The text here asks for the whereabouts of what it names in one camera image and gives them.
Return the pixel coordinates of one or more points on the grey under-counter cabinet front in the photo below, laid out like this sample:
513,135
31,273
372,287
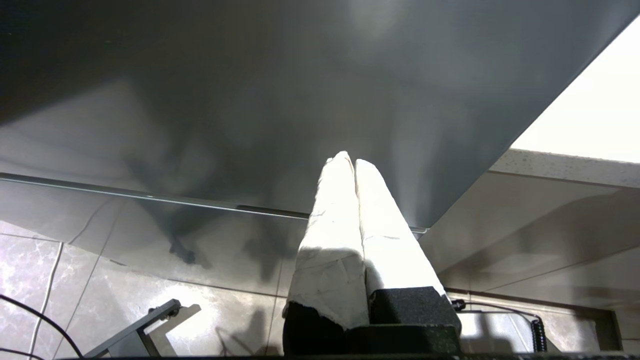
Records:
525,225

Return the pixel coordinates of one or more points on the glossy grey kick panel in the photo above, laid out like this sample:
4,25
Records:
150,240

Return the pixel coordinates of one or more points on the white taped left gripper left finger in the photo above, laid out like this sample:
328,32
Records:
332,260

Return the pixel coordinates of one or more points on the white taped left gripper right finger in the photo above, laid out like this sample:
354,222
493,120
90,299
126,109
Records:
395,260

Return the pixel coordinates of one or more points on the grey tall cabinet door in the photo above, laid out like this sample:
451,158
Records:
250,100

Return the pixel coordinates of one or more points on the grey metal bracket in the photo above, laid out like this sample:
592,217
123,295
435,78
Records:
135,335

